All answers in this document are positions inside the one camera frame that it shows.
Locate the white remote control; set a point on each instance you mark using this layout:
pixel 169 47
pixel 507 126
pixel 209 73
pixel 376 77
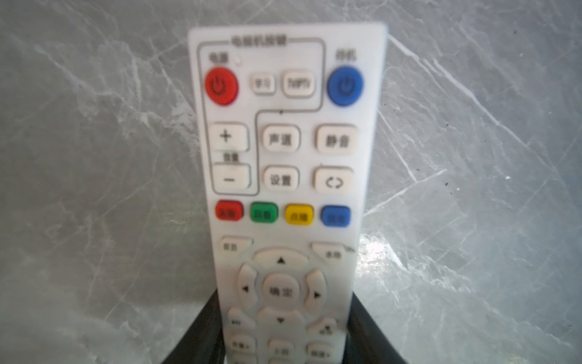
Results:
pixel 287 116

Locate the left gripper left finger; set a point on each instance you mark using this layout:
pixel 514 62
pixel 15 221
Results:
pixel 203 341

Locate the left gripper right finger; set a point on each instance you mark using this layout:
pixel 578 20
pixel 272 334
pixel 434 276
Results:
pixel 366 343

